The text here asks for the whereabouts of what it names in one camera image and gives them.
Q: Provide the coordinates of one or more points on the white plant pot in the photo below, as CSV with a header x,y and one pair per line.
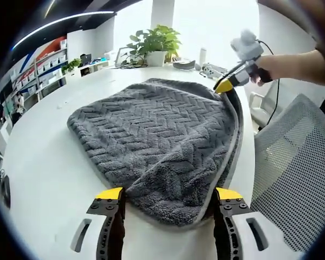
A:
x,y
156,58

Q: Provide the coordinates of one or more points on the large green potted plant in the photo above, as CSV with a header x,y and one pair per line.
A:
x,y
154,39

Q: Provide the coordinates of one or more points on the person's right hand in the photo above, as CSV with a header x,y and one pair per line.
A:
x,y
261,75

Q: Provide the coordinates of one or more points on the grey mesh office chair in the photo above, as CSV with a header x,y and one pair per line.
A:
x,y
295,173

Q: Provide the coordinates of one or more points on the white office chair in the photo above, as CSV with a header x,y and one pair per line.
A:
x,y
262,105

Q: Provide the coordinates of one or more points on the shelf with white boxes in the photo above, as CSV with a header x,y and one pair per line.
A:
x,y
40,67

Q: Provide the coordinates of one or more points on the small green potted plant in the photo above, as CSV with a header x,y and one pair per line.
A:
x,y
71,65

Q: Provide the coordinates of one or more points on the grey towel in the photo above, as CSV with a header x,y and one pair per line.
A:
x,y
157,140

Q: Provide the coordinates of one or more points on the white game controller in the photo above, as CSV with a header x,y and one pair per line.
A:
x,y
212,70

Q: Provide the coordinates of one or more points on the ceiling light strip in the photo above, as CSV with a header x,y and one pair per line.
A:
x,y
59,23

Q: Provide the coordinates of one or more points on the white bottle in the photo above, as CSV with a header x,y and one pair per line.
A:
x,y
203,55

